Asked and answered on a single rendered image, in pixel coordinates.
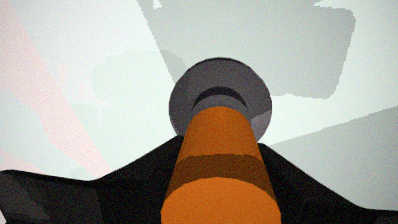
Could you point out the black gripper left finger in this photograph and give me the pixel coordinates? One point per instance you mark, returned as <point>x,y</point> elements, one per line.
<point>133,194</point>

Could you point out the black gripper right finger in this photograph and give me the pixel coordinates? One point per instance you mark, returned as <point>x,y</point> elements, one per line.
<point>303,200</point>

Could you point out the orange cylinder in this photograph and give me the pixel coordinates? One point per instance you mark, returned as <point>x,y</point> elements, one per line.
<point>220,176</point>

